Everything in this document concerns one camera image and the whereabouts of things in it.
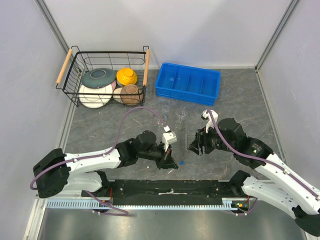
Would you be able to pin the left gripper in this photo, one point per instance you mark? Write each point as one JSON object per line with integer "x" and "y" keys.
{"x": 169, "y": 163}

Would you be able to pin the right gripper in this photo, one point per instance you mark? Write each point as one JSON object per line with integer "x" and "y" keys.
{"x": 201, "y": 139}

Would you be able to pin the clear acrylic tube rack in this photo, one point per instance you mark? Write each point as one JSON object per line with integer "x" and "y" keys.
{"x": 189, "y": 138}

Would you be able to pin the blue capped test tube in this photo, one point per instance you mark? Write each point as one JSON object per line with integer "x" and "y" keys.
{"x": 180, "y": 163}

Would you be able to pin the blue plastic divided bin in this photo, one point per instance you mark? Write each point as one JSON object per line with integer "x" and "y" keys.
{"x": 187, "y": 83}

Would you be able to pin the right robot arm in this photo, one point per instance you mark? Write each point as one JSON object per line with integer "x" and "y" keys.
{"x": 293, "y": 195}

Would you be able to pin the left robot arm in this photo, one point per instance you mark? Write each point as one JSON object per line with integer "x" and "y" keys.
{"x": 65, "y": 173}

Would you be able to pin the small glass bottle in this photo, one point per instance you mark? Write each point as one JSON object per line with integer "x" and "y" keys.
{"x": 178, "y": 124}

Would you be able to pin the glass conical flask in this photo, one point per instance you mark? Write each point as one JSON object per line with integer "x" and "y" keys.
{"x": 181, "y": 113}

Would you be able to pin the glass petri dish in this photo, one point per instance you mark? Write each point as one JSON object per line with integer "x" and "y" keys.
{"x": 163, "y": 119}

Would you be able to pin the glass beaker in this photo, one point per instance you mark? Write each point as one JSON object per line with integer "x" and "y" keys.
{"x": 165, "y": 108}

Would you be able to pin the brown ceramic bowl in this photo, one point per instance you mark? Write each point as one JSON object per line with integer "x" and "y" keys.
{"x": 131, "y": 95}

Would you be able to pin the white ceramic bowl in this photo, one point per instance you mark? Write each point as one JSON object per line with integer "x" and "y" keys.
{"x": 117, "y": 95}

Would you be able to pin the yellow ceramic bowl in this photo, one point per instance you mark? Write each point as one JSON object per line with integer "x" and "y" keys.
{"x": 126, "y": 76}

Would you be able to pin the white ceramic plate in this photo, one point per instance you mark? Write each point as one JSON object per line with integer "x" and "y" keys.
{"x": 95, "y": 97}

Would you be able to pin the teal ceramic plate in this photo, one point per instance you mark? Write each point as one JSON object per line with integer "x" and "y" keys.
{"x": 98, "y": 78}

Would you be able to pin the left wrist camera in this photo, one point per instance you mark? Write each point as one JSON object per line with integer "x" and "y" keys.
{"x": 168, "y": 138}

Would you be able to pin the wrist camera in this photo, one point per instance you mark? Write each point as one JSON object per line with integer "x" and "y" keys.
{"x": 211, "y": 117}
{"x": 168, "y": 138}

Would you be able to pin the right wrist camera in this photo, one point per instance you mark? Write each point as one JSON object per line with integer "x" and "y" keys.
{"x": 211, "y": 117}

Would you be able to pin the light blue cable duct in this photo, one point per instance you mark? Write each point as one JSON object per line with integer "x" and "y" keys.
{"x": 91, "y": 204}

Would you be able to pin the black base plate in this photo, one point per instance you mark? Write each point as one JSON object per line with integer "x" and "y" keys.
{"x": 130, "y": 191}

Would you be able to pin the black wire basket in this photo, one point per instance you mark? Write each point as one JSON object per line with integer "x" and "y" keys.
{"x": 77, "y": 63}

